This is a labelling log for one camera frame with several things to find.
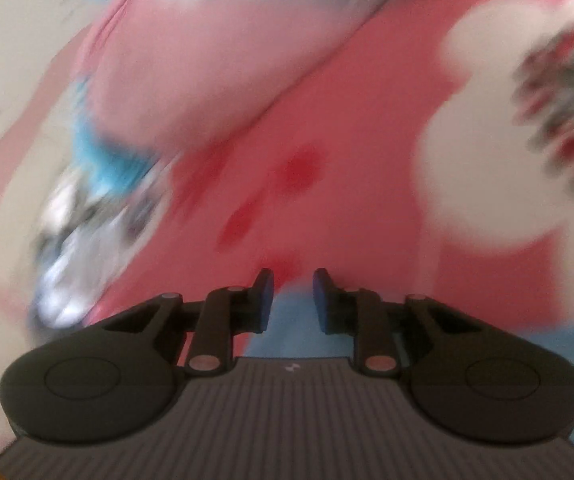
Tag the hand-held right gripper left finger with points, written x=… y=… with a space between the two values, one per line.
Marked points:
x=266 y=300

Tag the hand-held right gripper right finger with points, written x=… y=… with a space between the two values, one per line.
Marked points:
x=321 y=300

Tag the light blue t-shirt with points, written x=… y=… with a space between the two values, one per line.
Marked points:
x=292 y=330

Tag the pink floral bed sheet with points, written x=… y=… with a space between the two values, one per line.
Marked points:
x=342 y=185

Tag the white cloth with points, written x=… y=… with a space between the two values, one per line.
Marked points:
x=67 y=290

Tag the grey white fluffy blanket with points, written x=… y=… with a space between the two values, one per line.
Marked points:
x=77 y=210

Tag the pink grey floral quilt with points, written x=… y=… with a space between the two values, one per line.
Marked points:
x=217 y=60

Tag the cream pink headboard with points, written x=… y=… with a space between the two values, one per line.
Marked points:
x=17 y=150

